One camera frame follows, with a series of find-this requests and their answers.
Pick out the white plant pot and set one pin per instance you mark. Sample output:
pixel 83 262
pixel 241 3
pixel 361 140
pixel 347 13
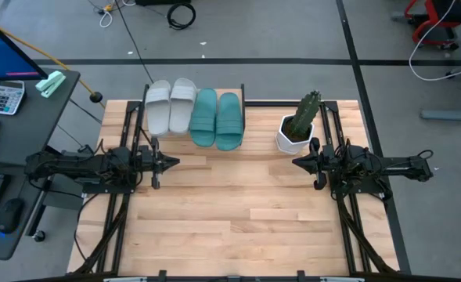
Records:
pixel 289 145

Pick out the grey metal stand foot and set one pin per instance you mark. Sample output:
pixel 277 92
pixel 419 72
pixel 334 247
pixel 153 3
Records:
pixel 449 114

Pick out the grey rubber slide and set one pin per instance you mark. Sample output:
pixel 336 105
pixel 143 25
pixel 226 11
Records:
pixel 182 109
pixel 157 113

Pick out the black computer mouse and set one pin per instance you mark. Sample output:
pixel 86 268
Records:
pixel 10 215

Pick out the black round knob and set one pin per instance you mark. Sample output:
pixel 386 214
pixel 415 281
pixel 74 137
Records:
pixel 96 96

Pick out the wooden shelf with black frame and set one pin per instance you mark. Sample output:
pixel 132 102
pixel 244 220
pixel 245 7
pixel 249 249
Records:
pixel 230 90

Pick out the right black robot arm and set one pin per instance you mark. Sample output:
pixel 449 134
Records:
pixel 390 162

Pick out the mint green stapler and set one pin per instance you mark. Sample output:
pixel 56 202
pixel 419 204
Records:
pixel 51 84

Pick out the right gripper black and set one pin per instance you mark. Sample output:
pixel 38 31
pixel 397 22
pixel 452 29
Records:
pixel 325 162

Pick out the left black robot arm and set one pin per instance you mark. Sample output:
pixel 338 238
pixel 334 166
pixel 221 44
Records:
pixel 65 164

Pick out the white calculator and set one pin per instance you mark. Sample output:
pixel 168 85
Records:
pixel 6 100

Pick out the dark grey desk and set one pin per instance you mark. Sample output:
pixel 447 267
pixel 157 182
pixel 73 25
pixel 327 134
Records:
pixel 22 137

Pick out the teal rubber slide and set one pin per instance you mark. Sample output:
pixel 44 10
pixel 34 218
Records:
pixel 203 121
pixel 229 125

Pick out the red and black cart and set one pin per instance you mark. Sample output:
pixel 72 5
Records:
pixel 449 9

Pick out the black table frame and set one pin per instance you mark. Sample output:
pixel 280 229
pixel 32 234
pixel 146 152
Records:
pixel 269 103

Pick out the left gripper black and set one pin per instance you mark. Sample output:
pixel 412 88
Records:
pixel 148 160

